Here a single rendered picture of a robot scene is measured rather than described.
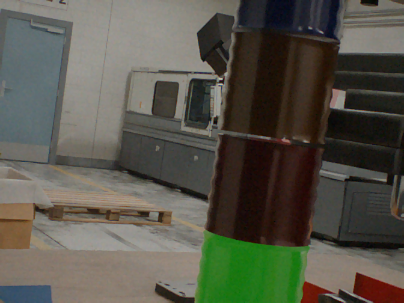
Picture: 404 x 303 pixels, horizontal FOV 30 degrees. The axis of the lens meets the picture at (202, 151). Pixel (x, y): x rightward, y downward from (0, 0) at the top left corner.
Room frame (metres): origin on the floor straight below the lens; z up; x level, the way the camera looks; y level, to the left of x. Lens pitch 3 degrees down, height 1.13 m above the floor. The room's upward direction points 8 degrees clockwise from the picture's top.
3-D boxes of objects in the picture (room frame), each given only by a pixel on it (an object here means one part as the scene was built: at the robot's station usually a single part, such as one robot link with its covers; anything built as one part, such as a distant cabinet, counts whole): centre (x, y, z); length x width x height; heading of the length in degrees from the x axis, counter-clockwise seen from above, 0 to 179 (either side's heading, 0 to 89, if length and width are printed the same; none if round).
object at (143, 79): (10.98, 0.16, 1.24); 2.95 x 0.98 x 0.90; 30
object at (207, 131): (9.91, 0.14, 1.21); 0.86 x 0.10 x 0.79; 30
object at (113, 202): (7.28, 0.97, 0.07); 1.20 x 1.00 x 0.14; 122
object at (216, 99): (9.49, -0.11, 1.27); 0.23 x 0.18 x 0.38; 120
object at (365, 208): (9.89, -0.47, 0.49); 5.51 x 1.02 x 0.97; 30
